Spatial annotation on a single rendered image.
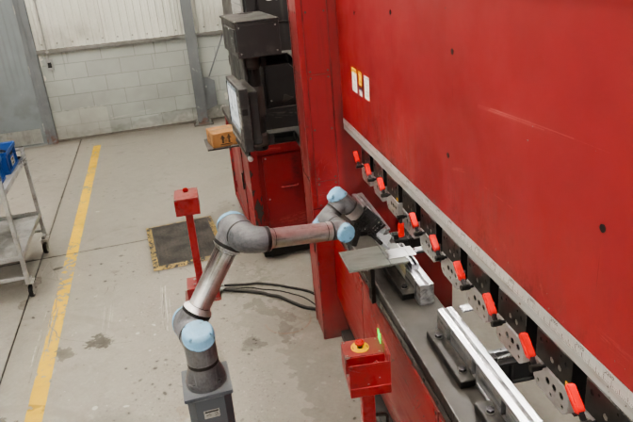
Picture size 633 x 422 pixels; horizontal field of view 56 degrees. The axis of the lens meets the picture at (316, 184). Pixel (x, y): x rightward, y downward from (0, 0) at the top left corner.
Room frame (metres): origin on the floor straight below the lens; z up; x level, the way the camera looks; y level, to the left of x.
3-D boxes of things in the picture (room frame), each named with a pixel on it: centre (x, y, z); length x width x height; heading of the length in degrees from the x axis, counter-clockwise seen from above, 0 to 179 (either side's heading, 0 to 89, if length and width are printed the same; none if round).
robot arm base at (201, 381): (1.87, 0.48, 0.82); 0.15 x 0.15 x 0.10
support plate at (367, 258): (2.32, -0.22, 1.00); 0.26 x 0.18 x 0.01; 100
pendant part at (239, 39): (3.50, 0.31, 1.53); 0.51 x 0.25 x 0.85; 15
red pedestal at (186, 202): (3.80, 0.89, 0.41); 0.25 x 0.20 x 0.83; 100
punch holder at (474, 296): (1.58, -0.50, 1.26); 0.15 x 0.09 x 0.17; 10
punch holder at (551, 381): (1.19, -0.57, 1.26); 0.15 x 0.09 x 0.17; 10
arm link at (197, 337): (1.88, 0.48, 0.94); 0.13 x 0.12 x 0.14; 25
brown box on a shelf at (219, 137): (4.31, 0.66, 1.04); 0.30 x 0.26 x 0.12; 14
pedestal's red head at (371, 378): (1.94, -0.13, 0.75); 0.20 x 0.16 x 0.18; 6
